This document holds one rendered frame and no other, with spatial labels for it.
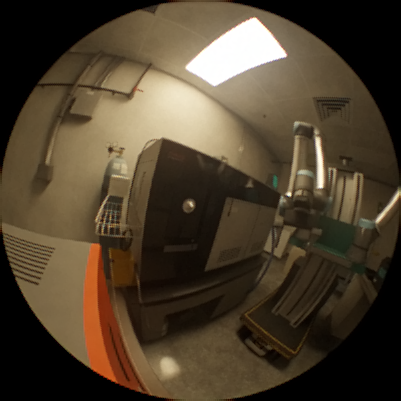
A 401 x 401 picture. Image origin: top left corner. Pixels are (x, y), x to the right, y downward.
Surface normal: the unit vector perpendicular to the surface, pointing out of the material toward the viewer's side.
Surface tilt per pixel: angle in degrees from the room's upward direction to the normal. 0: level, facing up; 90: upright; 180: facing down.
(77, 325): 0
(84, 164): 90
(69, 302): 0
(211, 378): 0
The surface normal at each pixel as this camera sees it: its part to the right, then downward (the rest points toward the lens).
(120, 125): 0.56, 0.22
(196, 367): 0.24, -0.97
